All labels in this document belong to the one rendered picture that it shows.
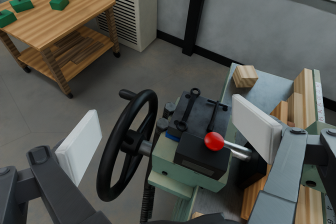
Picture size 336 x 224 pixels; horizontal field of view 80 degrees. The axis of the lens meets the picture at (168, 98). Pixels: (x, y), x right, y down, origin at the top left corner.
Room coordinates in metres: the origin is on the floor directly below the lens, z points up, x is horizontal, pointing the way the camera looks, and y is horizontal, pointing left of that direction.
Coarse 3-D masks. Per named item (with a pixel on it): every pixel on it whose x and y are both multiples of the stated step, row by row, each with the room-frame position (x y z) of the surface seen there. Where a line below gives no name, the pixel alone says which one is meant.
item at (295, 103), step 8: (296, 96) 0.31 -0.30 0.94; (288, 104) 0.31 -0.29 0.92; (296, 104) 0.29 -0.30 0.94; (288, 112) 0.28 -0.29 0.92; (296, 112) 0.27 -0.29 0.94; (288, 120) 0.26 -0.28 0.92; (296, 120) 0.25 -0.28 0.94; (304, 192) 0.10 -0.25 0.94; (304, 200) 0.09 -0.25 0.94; (296, 208) 0.07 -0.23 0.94; (304, 208) 0.07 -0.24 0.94; (296, 216) 0.06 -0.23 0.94; (304, 216) 0.06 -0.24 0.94
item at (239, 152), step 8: (224, 144) 0.16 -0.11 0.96; (232, 144) 0.16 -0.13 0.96; (248, 144) 0.18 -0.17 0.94; (240, 152) 0.15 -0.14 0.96; (248, 152) 0.15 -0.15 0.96; (256, 152) 0.14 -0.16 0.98; (248, 160) 0.14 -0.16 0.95; (256, 160) 0.13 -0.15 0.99; (264, 160) 0.13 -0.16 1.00; (240, 168) 0.14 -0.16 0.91; (248, 168) 0.12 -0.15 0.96; (256, 168) 0.11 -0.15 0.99; (264, 168) 0.11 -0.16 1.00; (240, 176) 0.12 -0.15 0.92; (248, 176) 0.11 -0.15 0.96; (256, 176) 0.11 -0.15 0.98; (240, 184) 0.11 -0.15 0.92; (248, 184) 0.10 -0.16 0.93
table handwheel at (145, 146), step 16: (144, 96) 0.27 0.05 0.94; (128, 112) 0.21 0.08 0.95; (128, 128) 0.19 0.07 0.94; (144, 128) 0.26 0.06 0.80; (112, 144) 0.15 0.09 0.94; (128, 144) 0.20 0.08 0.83; (144, 144) 0.20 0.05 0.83; (112, 160) 0.13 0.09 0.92; (128, 160) 0.18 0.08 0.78; (128, 176) 0.16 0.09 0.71; (112, 192) 0.09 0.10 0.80
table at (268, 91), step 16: (272, 80) 0.40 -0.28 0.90; (288, 80) 0.41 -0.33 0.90; (224, 96) 0.32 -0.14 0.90; (256, 96) 0.34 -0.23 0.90; (272, 96) 0.34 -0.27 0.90; (288, 96) 0.35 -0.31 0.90; (240, 144) 0.20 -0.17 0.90; (240, 160) 0.16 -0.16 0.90; (160, 176) 0.12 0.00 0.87; (176, 192) 0.09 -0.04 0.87; (192, 192) 0.10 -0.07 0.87; (208, 192) 0.09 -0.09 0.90; (224, 192) 0.09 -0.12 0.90; (240, 192) 0.10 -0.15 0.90; (192, 208) 0.06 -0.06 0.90; (208, 208) 0.07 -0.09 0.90; (224, 208) 0.07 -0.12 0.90; (240, 208) 0.07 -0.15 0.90
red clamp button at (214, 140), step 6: (210, 132) 0.15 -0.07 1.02; (216, 132) 0.15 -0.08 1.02; (204, 138) 0.14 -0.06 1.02; (210, 138) 0.14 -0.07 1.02; (216, 138) 0.14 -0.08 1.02; (222, 138) 0.14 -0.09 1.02; (210, 144) 0.13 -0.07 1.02; (216, 144) 0.13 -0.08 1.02; (222, 144) 0.13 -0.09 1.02; (216, 150) 0.12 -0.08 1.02
